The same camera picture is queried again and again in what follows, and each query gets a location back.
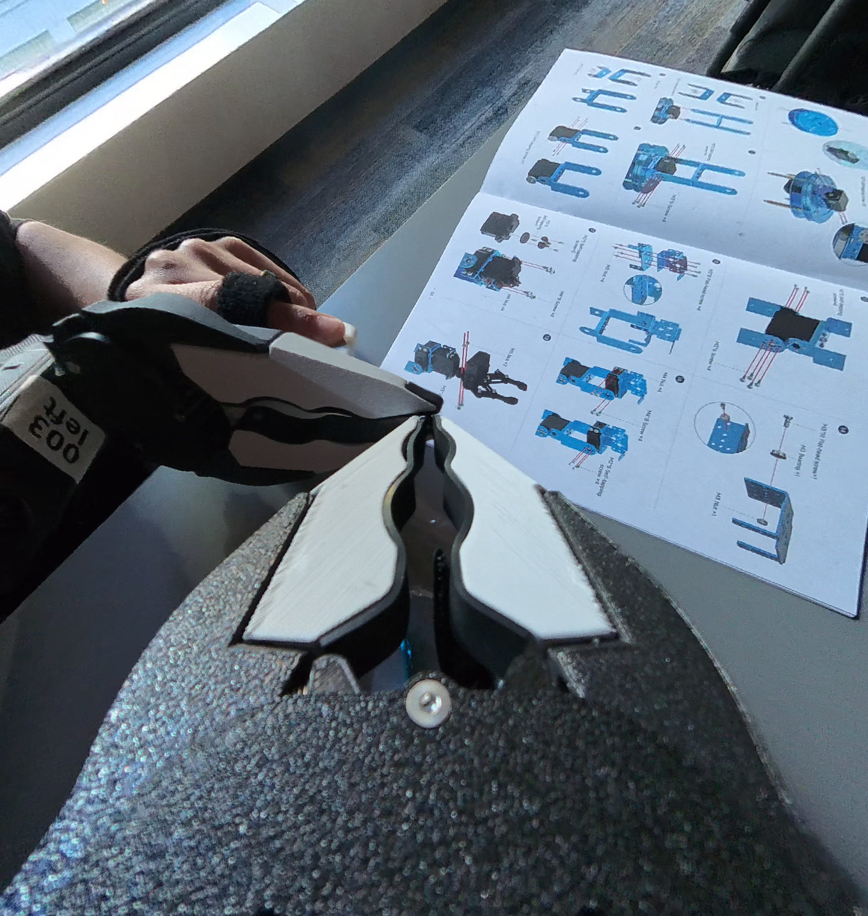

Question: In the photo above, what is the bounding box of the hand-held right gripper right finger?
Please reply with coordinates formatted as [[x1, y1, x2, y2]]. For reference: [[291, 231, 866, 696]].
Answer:
[[434, 416, 620, 652]]

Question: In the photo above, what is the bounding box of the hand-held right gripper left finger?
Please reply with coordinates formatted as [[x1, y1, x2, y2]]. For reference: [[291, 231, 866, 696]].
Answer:
[[238, 416, 432, 652]]

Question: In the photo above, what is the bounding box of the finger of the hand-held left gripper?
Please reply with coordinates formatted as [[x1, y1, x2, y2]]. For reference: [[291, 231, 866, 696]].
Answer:
[[213, 398, 424, 488], [267, 330, 445, 426]]

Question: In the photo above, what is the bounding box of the person's left forearm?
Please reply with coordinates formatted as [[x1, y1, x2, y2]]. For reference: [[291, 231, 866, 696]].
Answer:
[[0, 194, 132, 352]]

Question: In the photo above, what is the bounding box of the person's left hand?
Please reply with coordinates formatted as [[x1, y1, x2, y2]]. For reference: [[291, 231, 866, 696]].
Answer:
[[110, 234, 361, 347]]

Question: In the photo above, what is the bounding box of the white instruction sheet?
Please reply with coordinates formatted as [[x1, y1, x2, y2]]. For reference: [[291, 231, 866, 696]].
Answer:
[[382, 48, 868, 619]]

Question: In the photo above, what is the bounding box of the window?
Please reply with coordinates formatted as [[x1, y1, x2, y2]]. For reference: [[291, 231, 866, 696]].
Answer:
[[0, 0, 292, 208]]

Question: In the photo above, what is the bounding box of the black office chair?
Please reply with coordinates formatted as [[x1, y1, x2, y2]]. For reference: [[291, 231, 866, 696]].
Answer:
[[713, 0, 868, 127]]

